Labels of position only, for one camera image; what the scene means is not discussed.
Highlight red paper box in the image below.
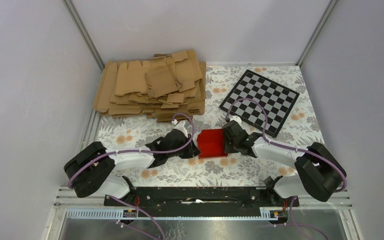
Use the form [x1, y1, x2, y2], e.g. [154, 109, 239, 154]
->
[196, 128, 228, 159]

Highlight stack of brown cardboard blanks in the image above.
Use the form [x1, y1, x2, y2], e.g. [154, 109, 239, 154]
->
[92, 49, 206, 122]

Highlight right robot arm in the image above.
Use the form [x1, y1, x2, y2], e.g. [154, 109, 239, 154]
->
[222, 120, 347, 206]

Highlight floral patterned mat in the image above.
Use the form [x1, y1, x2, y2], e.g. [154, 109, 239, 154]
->
[96, 66, 324, 187]

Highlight black white checkerboard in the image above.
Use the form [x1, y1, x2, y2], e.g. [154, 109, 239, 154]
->
[219, 69, 300, 138]

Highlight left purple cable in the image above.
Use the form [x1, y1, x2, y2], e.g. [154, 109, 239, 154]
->
[67, 112, 196, 240]

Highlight purple cable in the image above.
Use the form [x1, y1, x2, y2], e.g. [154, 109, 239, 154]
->
[67, 112, 196, 240]
[224, 97, 348, 240]

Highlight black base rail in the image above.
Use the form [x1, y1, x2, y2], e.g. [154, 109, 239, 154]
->
[122, 186, 300, 218]

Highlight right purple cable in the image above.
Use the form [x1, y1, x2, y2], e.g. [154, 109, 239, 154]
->
[224, 97, 348, 240]

